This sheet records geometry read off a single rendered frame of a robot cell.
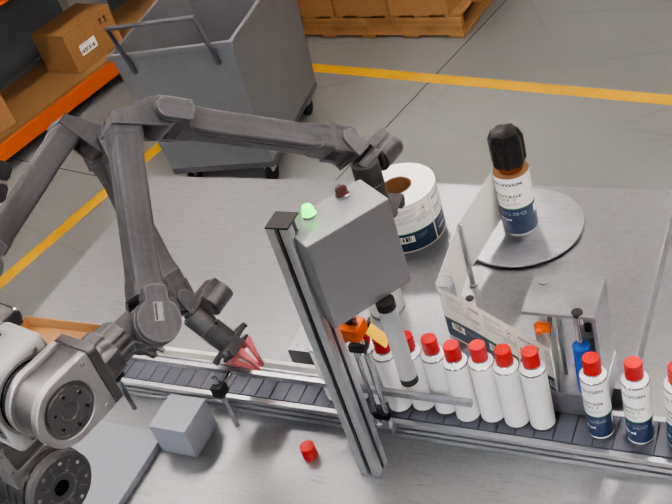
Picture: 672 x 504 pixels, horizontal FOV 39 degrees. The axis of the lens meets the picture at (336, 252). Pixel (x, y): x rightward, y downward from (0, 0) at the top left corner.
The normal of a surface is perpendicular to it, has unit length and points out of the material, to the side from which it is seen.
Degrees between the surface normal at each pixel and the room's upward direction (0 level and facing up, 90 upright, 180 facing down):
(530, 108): 0
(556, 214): 0
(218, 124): 56
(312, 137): 49
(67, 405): 90
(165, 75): 93
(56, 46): 90
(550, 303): 0
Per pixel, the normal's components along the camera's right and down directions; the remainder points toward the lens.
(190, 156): -0.25, 0.69
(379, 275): 0.50, 0.42
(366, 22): -0.47, 0.64
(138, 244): 0.44, -0.30
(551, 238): -0.26, -0.76
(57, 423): 0.80, 0.18
